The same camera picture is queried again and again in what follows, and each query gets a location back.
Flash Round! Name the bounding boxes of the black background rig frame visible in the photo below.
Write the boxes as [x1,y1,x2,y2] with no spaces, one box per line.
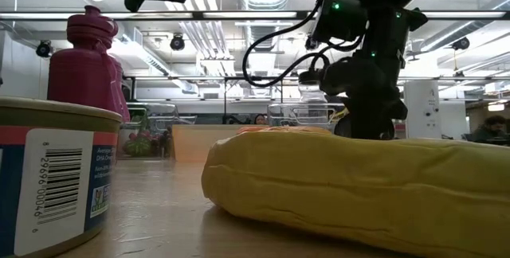
[122,75,510,126]

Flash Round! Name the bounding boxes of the magenta squeeze bottle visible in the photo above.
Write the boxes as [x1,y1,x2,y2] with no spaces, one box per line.
[46,5,131,124]

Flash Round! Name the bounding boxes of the black ceiling spotlight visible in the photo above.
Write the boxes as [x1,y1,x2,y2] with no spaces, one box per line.
[169,33,186,52]
[35,39,54,59]
[451,36,472,51]
[304,34,322,52]

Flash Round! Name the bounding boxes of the clear bottle black cap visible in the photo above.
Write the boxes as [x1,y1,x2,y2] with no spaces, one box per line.
[297,69,330,126]

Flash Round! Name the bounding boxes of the black overhead frame bar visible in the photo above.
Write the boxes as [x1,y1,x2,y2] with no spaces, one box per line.
[0,9,510,22]

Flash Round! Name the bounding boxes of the white pillar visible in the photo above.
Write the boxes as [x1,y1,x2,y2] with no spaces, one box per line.
[403,78,443,139]

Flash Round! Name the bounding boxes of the yellow banana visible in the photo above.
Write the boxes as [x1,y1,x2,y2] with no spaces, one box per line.
[201,128,510,258]

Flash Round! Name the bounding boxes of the orange carrot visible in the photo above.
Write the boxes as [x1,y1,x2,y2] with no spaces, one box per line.
[237,125,336,137]

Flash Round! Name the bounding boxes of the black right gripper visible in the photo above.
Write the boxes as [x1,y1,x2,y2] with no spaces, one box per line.
[320,6,430,140]

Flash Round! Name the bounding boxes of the black right camera cable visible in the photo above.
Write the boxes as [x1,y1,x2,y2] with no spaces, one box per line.
[241,2,334,89]

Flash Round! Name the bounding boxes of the tin can blue label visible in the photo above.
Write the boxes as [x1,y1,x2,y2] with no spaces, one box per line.
[0,96,124,258]

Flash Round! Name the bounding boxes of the dark grape bunch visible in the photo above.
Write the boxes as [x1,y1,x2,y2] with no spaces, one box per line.
[158,125,175,158]

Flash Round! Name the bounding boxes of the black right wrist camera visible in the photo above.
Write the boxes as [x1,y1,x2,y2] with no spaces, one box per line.
[309,0,370,45]

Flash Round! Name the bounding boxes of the red grape bunch with leaf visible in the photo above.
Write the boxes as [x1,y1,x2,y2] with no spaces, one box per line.
[122,129,161,158]

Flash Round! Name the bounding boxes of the green striped-leaf plant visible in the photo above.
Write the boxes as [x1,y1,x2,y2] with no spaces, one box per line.
[133,108,151,131]

